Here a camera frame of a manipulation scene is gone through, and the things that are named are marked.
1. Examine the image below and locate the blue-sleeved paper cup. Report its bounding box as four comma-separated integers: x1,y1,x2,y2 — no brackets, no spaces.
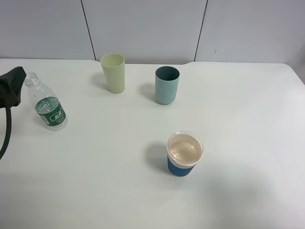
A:
167,131,203,177

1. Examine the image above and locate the clear green-label water bottle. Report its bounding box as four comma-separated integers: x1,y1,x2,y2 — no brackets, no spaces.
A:
24,72,68,131

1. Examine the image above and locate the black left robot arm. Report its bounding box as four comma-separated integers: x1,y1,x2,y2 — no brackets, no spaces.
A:
0,66,26,108

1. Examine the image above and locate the teal plastic cup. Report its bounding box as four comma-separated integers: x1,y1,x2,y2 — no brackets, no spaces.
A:
155,66,180,105

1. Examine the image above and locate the pale yellow plastic cup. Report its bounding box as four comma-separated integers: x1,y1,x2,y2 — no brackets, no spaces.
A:
100,53,125,94

